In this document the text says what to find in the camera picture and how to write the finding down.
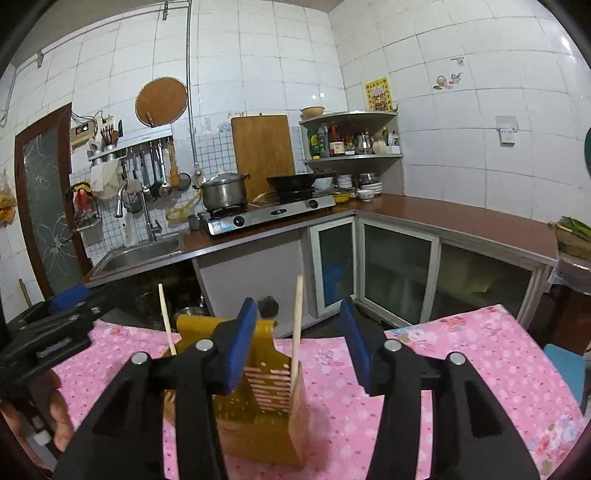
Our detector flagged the white electrical box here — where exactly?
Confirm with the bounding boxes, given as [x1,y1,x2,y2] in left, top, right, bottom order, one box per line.
[70,121,99,149]

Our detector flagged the steel wall utensil rack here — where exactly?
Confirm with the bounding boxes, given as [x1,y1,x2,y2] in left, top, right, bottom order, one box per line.
[88,136,175,162]

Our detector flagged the steel cooking pot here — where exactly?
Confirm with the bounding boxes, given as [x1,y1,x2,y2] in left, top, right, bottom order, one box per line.
[193,172,251,212]

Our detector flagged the steel corner shelf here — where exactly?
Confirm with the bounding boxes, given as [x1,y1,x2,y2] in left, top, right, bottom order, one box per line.
[299,110,404,163]

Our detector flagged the yellow hose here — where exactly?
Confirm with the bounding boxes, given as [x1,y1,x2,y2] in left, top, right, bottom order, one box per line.
[166,188,205,221]

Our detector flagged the fruit wall sticker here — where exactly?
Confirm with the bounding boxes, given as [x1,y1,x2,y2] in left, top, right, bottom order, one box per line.
[433,71,464,91]

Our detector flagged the white wall pipe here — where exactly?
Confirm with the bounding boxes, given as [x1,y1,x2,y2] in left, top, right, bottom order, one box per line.
[184,0,200,178]

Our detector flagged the round wooden board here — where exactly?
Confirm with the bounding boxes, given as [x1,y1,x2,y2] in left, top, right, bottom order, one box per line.
[135,77,189,127]

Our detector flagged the blue stool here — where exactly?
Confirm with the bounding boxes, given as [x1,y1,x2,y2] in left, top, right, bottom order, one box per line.
[544,344,588,409]

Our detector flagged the green vegetables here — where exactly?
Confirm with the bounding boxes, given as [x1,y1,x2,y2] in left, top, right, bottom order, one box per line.
[558,217,591,239]

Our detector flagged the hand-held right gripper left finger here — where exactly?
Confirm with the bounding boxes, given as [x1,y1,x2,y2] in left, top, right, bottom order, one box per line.
[53,298,258,480]

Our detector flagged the white wall socket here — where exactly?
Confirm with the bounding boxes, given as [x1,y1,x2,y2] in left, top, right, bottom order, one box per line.
[496,115,519,147]

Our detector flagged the steel gas stove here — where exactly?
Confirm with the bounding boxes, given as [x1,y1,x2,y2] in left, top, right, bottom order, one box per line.
[203,194,337,236]

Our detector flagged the wide glass cabinet door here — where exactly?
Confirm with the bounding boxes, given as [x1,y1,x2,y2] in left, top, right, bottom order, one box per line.
[358,219,440,325]

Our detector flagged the yellow perforated utensil holder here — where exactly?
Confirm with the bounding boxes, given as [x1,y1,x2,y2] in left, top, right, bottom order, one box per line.
[161,314,309,469]

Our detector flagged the pink floral tablecloth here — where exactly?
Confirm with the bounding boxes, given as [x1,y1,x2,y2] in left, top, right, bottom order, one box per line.
[46,302,585,480]

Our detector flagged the black wok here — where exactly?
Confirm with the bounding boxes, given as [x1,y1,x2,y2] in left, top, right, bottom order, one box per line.
[266,172,334,193]

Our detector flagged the person's left hand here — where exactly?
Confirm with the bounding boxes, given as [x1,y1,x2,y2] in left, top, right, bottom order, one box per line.
[28,371,75,453]

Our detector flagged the yellow wall poster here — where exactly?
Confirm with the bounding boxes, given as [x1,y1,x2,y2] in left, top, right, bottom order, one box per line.
[364,76,394,112]

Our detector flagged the wooden chopstick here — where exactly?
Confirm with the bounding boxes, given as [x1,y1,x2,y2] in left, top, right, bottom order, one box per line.
[289,275,305,389]
[158,284,178,356]

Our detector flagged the stainless steel sink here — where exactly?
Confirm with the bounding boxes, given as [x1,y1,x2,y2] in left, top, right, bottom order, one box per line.
[90,233,188,278]

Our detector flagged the stack of white bowls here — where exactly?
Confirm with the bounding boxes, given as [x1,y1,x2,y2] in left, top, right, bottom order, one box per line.
[355,181,384,204]

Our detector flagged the white hanging cloth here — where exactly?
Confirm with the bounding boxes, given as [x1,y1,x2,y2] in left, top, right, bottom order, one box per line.
[90,161,123,200]

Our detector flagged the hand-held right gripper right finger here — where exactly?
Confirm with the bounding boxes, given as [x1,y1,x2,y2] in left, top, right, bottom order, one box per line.
[339,299,541,480]

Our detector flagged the rectangular wooden cutting board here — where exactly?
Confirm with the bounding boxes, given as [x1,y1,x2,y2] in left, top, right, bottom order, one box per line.
[231,114,296,190]

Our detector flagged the wire wall basket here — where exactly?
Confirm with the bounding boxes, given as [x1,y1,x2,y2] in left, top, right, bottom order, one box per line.
[67,182,102,232]

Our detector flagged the wooden hanging spatula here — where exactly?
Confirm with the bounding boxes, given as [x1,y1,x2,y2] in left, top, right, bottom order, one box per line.
[167,138,181,189]

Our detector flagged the brown frosted glass door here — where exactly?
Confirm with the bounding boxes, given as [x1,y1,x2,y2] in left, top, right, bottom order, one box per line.
[15,104,93,301]

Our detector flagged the steel basin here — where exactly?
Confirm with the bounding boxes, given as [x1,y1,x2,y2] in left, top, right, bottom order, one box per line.
[172,306,205,325]

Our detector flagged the chrome faucet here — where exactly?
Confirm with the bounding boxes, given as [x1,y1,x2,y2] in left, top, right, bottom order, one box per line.
[115,182,162,243]

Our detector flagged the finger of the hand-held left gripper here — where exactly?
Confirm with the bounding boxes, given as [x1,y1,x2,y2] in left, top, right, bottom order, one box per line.
[9,284,114,333]

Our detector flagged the narrow glass cabinet door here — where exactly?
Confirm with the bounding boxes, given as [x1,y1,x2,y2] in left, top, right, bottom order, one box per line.
[310,217,358,315]

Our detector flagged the black hanging ladle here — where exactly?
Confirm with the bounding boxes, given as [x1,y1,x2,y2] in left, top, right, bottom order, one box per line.
[147,142,163,199]

